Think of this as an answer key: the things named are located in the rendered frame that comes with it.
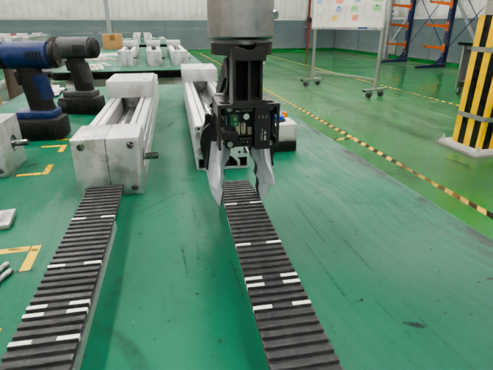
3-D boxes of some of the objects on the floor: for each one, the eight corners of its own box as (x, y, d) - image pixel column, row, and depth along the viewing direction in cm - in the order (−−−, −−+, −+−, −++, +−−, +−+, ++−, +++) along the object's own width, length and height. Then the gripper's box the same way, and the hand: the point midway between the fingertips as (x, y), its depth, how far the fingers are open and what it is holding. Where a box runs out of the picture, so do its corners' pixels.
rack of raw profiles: (378, 62, 1105) (389, -24, 1019) (406, 61, 1124) (419, -23, 1038) (462, 75, 810) (488, -43, 724) (497, 75, 829) (526, -41, 743)
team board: (299, 86, 680) (306, -39, 603) (319, 84, 705) (329, -37, 628) (365, 99, 564) (384, -54, 487) (387, 95, 589) (408, -50, 513)
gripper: (190, 44, 38) (200, 229, 46) (305, 43, 40) (295, 220, 48) (187, 41, 46) (196, 200, 54) (283, 40, 48) (277, 193, 56)
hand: (239, 192), depth 53 cm, fingers open, 5 cm apart
